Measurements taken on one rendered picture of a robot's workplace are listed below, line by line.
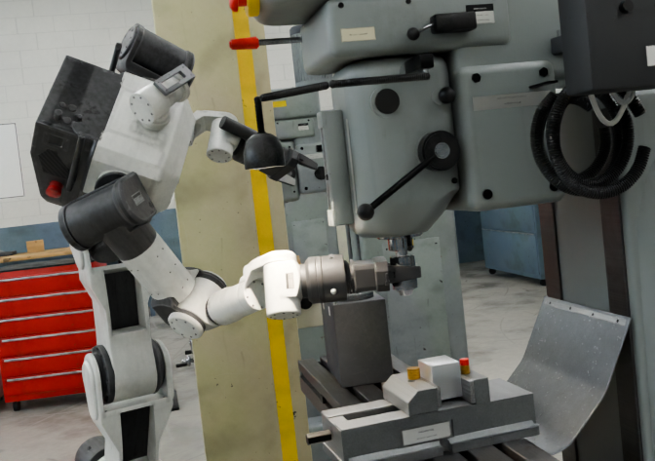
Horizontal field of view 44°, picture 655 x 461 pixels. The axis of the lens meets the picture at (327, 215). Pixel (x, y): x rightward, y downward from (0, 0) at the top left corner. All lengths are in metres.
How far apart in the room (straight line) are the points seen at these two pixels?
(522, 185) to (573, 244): 0.26
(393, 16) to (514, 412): 0.70
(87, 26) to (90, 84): 8.91
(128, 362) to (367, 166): 0.85
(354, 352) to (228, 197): 1.49
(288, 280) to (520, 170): 0.46
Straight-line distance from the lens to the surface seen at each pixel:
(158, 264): 1.64
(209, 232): 3.18
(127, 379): 2.01
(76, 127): 1.68
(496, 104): 1.47
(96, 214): 1.58
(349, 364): 1.82
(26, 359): 6.11
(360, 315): 1.81
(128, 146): 1.67
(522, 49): 1.52
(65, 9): 10.72
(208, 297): 1.70
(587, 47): 1.28
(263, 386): 3.30
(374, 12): 1.42
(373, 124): 1.42
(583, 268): 1.69
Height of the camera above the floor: 1.44
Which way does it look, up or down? 3 degrees down
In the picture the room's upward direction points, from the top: 6 degrees counter-clockwise
